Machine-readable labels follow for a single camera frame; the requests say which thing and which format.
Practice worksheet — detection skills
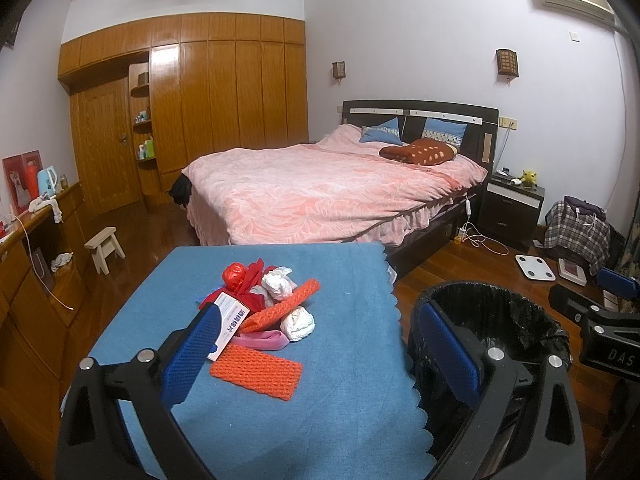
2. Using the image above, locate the left blue pillow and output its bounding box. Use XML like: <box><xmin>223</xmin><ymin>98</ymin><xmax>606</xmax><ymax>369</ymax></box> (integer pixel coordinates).
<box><xmin>360</xmin><ymin>117</ymin><xmax>402</xmax><ymax>145</ymax></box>

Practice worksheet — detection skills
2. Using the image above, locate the black lined trash bin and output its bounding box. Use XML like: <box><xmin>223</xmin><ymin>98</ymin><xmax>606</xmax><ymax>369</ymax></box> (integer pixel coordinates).
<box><xmin>406</xmin><ymin>279</ymin><xmax>573</xmax><ymax>480</ymax></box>

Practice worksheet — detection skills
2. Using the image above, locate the dark wooden headboard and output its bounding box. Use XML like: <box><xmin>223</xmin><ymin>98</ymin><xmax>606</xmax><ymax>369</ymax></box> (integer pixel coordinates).
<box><xmin>342</xmin><ymin>100</ymin><xmax>499</xmax><ymax>171</ymax></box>

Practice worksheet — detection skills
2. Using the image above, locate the red cloth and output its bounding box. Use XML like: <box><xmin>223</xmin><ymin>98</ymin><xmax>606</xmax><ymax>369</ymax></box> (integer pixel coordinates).
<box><xmin>198</xmin><ymin>259</ymin><xmax>266</xmax><ymax>313</ymax></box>

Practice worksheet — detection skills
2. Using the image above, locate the left wall lamp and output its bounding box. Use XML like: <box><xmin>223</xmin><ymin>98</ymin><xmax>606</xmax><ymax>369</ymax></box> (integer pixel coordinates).
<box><xmin>332</xmin><ymin>61</ymin><xmax>346</xmax><ymax>81</ymax></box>

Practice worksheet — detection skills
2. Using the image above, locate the pink bag with string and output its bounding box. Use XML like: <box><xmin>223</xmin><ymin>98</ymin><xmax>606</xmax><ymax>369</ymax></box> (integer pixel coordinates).
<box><xmin>231</xmin><ymin>330</ymin><xmax>290</xmax><ymax>351</ymax></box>

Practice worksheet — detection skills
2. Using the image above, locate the wooden side desk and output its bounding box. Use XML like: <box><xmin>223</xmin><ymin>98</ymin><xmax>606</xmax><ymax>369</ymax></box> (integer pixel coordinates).
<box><xmin>1</xmin><ymin>184</ymin><xmax>92</xmax><ymax>418</ymax></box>

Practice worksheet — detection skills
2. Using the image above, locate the white tissue ball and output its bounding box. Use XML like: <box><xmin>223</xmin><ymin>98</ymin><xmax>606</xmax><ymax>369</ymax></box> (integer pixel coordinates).
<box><xmin>280</xmin><ymin>307</ymin><xmax>316</xmax><ymax>342</ymax></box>

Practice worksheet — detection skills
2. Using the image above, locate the wooden wardrobe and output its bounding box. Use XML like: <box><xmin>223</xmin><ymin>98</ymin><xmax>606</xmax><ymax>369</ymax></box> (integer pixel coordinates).
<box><xmin>58</xmin><ymin>13</ymin><xmax>308</xmax><ymax>214</ymax></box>

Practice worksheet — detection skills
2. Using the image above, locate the wall lamp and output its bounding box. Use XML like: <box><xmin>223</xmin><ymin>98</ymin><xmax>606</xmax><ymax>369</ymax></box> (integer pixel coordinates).
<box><xmin>332</xmin><ymin>61</ymin><xmax>346</xmax><ymax>81</ymax></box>
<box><xmin>496</xmin><ymin>49</ymin><xmax>520</xmax><ymax>79</ymax></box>

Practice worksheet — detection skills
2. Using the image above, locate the blue table cloth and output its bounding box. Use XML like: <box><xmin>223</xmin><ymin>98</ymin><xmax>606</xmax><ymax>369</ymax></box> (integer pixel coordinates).
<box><xmin>90</xmin><ymin>243</ymin><xmax>436</xmax><ymax>479</ymax></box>

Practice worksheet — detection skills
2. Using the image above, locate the blue electric kettle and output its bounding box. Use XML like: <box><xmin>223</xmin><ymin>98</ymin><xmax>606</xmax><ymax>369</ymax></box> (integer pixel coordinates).
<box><xmin>37</xmin><ymin>166</ymin><xmax>58</xmax><ymax>198</ymax></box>

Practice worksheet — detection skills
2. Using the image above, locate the white charger cable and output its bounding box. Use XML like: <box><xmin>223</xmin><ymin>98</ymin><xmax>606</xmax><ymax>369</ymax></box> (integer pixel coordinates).
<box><xmin>456</xmin><ymin>194</ymin><xmax>510</xmax><ymax>257</ymax></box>

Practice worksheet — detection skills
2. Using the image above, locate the pink covered bed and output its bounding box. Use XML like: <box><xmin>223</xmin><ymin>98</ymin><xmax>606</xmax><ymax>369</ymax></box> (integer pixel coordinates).
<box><xmin>182</xmin><ymin>125</ymin><xmax>487</xmax><ymax>247</ymax></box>

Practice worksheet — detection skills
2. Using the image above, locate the white bathroom scale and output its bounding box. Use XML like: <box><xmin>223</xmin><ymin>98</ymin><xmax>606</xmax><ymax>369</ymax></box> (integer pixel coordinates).
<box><xmin>514</xmin><ymin>255</ymin><xmax>556</xmax><ymax>282</ymax></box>

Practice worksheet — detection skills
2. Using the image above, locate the small orange foam net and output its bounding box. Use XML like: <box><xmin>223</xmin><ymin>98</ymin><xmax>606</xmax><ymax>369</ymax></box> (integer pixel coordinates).
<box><xmin>209</xmin><ymin>344</ymin><xmax>304</xmax><ymax>401</ymax></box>

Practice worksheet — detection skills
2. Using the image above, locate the small white stool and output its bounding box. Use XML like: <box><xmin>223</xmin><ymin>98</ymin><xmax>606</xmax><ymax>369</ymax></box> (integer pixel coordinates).
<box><xmin>85</xmin><ymin>226</ymin><xmax>126</xmax><ymax>275</ymax></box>

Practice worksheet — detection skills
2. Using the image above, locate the red picture frame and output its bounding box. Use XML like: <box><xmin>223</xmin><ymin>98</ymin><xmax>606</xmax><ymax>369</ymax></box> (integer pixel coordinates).
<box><xmin>2</xmin><ymin>151</ymin><xmax>42</xmax><ymax>216</ymax></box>

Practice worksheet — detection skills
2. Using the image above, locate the yellow plush toy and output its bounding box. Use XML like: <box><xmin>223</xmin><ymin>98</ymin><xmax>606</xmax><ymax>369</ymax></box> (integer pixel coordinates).
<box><xmin>520</xmin><ymin>170</ymin><xmax>537</xmax><ymax>188</ymax></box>

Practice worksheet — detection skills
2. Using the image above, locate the right blue pillow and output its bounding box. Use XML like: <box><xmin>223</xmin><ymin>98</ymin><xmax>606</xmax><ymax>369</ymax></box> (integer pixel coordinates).
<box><xmin>422</xmin><ymin>118</ymin><xmax>468</xmax><ymax>148</ymax></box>

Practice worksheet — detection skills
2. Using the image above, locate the large orange foam net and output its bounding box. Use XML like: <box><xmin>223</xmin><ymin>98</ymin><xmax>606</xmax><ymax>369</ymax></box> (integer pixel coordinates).
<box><xmin>239</xmin><ymin>278</ymin><xmax>321</xmax><ymax>334</ymax></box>

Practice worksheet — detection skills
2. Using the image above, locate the white printed paper box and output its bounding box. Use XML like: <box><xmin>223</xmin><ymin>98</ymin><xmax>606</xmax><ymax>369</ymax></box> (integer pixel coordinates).
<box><xmin>207</xmin><ymin>292</ymin><xmax>250</xmax><ymax>362</ymax></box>

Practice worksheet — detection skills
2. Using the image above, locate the right wall lamp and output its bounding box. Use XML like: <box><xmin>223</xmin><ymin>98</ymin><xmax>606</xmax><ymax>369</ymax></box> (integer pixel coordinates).
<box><xmin>496</xmin><ymin>49</ymin><xmax>520</xmax><ymax>79</ymax></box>

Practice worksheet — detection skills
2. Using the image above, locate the plaid bag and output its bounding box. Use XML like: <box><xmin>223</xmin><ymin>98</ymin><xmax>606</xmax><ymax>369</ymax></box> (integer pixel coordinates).
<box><xmin>544</xmin><ymin>200</ymin><xmax>611</xmax><ymax>275</ymax></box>

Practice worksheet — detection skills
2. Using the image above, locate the blue pillow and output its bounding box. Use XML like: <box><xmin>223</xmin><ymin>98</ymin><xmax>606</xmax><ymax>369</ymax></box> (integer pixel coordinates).
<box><xmin>422</xmin><ymin>118</ymin><xmax>468</xmax><ymax>148</ymax></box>
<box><xmin>360</xmin><ymin>117</ymin><xmax>402</xmax><ymax>145</ymax></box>

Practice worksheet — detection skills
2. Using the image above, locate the dark nightstand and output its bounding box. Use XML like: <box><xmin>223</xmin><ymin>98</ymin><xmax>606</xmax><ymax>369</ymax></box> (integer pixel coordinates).
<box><xmin>478</xmin><ymin>174</ymin><xmax>544</xmax><ymax>248</ymax></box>

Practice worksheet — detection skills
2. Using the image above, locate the brown dotted cushion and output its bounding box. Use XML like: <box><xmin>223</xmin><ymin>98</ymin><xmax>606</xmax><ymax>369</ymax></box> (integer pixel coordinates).
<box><xmin>378</xmin><ymin>138</ymin><xmax>458</xmax><ymax>167</ymax></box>

